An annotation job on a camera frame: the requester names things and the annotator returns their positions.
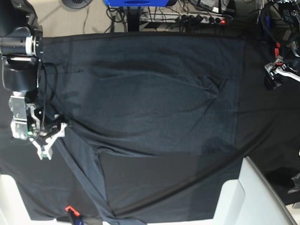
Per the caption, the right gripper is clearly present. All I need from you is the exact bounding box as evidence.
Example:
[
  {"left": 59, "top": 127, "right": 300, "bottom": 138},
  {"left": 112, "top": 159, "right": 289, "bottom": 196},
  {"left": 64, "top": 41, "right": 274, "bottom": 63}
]
[{"left": 29, "top": 114, "right": 68, "bottom": 145}]

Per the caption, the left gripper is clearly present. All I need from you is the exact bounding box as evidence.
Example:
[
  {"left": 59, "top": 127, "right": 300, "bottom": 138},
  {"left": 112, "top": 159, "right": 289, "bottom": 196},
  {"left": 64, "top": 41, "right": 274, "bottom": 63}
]
[{"left": 264, "top": 55, "right": 300, "bottom": 90}]

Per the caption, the dark grey T-shirt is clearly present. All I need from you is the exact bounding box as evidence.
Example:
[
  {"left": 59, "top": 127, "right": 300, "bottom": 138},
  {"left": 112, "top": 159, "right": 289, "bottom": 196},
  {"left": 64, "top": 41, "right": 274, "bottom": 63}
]
[{"left": 44, "top": 35, "right": 245, "bottom": 225}]

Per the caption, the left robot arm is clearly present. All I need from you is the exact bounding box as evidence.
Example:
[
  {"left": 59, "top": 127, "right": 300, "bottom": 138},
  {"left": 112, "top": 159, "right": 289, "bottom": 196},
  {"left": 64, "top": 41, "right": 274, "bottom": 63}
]
[{"left": 260, "top": 0, "right": 300, "bottom": 90}]

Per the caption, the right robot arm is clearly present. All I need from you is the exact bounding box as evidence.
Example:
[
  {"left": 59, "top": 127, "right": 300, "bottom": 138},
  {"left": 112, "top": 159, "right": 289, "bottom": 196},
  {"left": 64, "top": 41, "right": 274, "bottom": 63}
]
[{"left": 0, "top": 0, "right": 67, "bottom": 148}]

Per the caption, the black table cloth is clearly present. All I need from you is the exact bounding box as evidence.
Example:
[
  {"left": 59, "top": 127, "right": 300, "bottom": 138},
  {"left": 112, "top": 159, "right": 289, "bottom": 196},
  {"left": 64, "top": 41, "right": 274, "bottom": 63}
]
[{"left": 0, "top": 33, "right": 300, "bottom": 224}]

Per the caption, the red clamp on table edge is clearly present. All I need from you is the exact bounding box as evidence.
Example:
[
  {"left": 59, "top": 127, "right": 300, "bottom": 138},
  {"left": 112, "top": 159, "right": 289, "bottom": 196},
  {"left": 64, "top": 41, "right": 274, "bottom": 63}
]
[{"left": 274, "top": 42, "right": 281, "bottom": 57}]

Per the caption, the white bin left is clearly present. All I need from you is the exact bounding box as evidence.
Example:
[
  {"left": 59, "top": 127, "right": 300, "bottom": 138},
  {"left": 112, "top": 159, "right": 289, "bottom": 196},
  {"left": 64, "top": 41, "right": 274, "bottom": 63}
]
[{"left": 0, "top": 174, "right": 57, "bottom": 225}]

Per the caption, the white bin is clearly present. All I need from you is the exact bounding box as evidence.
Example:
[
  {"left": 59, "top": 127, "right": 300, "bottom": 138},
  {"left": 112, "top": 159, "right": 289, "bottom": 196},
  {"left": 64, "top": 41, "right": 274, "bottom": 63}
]
[
  {"left": 213, "top": 157, "right": 297, "bottom": 225},
  {"left": 0, "top": 174, "right": 57, "bottom": 225}
]

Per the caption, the black power strip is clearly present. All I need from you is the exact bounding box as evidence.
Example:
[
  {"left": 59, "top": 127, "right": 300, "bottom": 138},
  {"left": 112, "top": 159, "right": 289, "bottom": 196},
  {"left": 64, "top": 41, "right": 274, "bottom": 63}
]
[{"left": 179, "top": 14, "right": 233, "bottom": 25}]

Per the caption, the white bin right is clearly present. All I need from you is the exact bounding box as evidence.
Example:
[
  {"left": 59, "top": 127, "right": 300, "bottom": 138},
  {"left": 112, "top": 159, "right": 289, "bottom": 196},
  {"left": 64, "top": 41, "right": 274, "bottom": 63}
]
[{"left": 213, "top": 157, "right": 297, "bottom": 225}]

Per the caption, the round black floor base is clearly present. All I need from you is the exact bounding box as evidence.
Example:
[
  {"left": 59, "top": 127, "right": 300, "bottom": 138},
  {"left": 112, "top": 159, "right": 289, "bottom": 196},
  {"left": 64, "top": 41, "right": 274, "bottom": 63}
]
[{"left": 62, "top": 0, "right": 92, "bottom": 9}]

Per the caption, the blue box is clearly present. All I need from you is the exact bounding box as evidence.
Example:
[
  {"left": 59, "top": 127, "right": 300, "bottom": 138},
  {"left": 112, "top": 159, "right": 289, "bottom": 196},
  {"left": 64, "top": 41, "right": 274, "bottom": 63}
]
[{"left": 104, "top": 0, "right": 169, "bottom": 7}]

